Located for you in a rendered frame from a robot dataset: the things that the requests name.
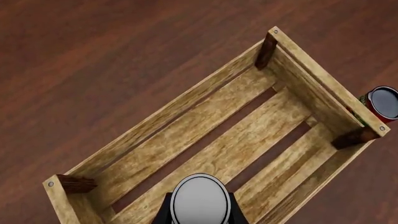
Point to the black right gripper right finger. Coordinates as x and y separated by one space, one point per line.
237 213

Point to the pale grey rounded plate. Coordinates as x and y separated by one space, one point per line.
200 203

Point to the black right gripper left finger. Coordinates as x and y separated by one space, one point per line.
164 212

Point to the wooden slat tray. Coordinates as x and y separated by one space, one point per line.
236 130

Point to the red soup tin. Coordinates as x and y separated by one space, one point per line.
385 102

